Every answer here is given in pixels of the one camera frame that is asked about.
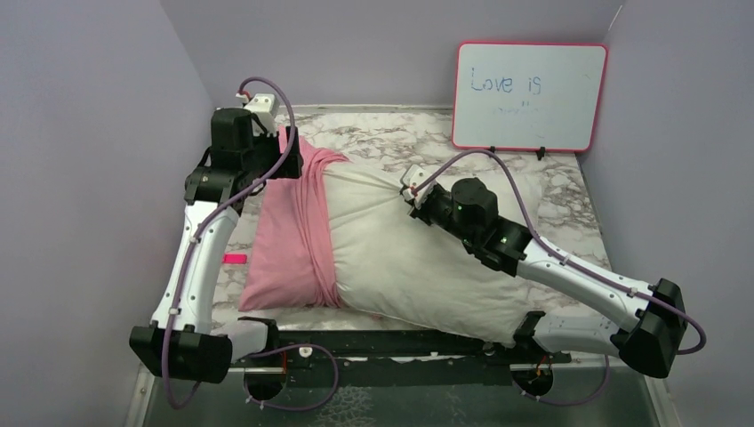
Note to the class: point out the pink-framed whiteboard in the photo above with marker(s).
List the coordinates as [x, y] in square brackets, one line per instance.
[538, 97]

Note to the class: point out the white pillow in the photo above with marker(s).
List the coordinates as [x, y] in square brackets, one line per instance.
[389, 264]

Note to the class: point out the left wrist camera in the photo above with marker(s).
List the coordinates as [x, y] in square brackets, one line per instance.
[264, 107]

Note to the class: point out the pink marker pen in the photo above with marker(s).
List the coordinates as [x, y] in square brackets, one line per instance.
[235, 259]

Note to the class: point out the aluminium table frame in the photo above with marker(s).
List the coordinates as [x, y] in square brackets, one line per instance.
[452, 260]

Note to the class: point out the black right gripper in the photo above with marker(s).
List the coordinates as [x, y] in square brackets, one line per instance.
[421, 212]

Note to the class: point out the pink pillowcase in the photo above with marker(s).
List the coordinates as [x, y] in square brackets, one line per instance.
[292, 261]

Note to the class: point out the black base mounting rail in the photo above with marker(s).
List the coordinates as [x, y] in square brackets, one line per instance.
[388, 358]

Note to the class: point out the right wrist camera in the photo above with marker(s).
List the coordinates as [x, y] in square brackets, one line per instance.
[416, 183]

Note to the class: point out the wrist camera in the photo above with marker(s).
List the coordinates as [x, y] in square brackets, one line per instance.
[416, 183]
[264, 107]

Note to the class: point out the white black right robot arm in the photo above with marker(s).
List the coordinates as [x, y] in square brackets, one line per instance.
[641, 324]

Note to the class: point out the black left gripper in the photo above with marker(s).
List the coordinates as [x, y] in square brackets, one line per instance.
[291, 167]

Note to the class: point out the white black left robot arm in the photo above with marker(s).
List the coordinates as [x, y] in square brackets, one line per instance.
[247, 150]

